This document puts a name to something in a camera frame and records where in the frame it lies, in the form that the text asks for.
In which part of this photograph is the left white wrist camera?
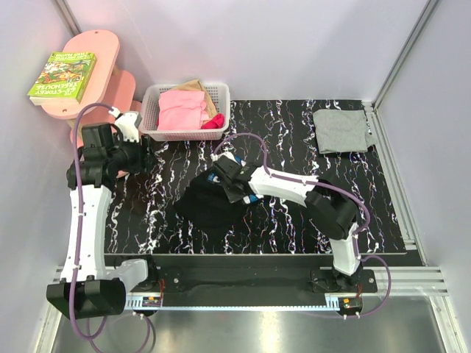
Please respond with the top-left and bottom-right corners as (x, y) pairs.
(109, 107), (142, 143)

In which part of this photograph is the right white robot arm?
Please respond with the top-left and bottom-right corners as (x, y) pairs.
(212, 152), (362, 292)

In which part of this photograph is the purple cable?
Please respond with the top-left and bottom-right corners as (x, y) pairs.
(210, 132), (395, 320)
(65, 103), (157, 351)

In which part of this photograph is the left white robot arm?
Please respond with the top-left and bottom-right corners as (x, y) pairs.
(46, 122), (159, 320)

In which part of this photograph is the magenta garment in basket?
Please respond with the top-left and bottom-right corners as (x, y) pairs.
(201, 113), (225, 129)

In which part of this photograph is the black daisy print t-shirt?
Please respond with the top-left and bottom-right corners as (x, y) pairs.
(174, 161), (263, 232)

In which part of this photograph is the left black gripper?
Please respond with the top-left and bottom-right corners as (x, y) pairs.
(108, 132), (158, 173)

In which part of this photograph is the folded grey t-shirt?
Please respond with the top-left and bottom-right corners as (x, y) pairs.
(313, 110), (377, 154)

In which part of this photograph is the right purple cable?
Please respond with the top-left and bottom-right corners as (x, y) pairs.
(210, 132), (395, 320)

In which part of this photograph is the pink tiered wooden shelf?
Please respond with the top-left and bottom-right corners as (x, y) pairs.
(41, 29), (140, 126)

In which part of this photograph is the beige garment in basket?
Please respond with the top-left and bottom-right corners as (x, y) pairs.
(174, 79), (218, 121)

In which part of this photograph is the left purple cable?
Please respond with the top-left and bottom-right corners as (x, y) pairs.
(65, 103), (157, 351)

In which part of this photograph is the pink t-shirt in basket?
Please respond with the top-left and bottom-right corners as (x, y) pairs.
(157, 90), (208, 131)

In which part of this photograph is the green storey treehouse book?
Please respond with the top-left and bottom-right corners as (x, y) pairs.
(28, 51), (97, 106)

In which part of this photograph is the white plastic laundry basket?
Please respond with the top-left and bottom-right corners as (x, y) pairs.
(139, 83), (230, 141)

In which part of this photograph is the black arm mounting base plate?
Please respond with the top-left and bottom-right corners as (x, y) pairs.
(125, 263), (378, 311)

